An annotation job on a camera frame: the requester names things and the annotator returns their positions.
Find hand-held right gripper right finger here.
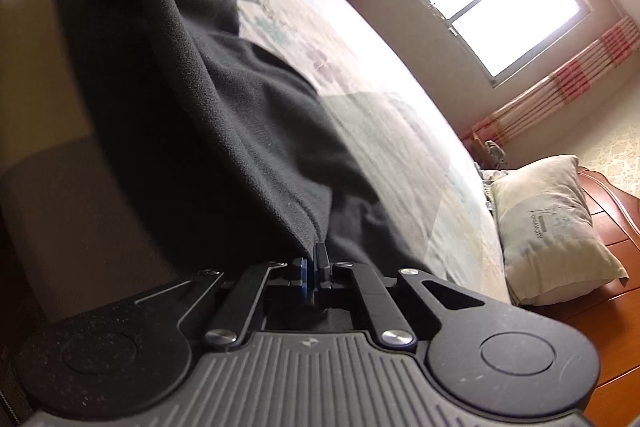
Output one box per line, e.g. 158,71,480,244
311,242,487,351

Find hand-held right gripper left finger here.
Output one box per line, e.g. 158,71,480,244
135,257,308,350

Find dark grey pants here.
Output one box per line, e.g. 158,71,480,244
52,0,441,328

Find bed with patchwork sheet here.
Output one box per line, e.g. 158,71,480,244
0,0,511,308

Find grey bundle on nightstand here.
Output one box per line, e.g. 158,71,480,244
482,141,506,168

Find beige printed pillow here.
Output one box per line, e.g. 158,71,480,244
487,155,630,306

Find wooden headboard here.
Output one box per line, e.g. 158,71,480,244
520,164,640,427

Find pink striped curtain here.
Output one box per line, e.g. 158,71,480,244
460,17,640,152

